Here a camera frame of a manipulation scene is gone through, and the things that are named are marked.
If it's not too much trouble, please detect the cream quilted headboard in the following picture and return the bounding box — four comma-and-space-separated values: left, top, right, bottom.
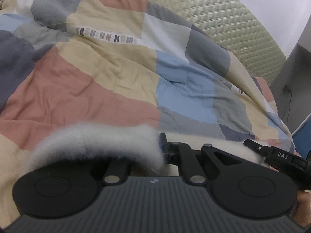
148, 0, 286, 85

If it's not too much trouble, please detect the person's right hand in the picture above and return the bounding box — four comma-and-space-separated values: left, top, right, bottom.
291, 191, 311, 227

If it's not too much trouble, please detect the black charger cable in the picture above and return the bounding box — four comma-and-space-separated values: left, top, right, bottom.
282, 84, 294, 127

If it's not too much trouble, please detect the white fluffy fleece garment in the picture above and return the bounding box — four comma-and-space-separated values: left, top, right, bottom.
27, 123, 268, 173

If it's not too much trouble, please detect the patchwork checkered duvet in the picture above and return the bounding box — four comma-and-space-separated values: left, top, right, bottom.
1, 0, 295, 227

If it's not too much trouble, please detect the blue storage box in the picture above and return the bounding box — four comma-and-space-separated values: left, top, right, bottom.
293, 122, 311, 158

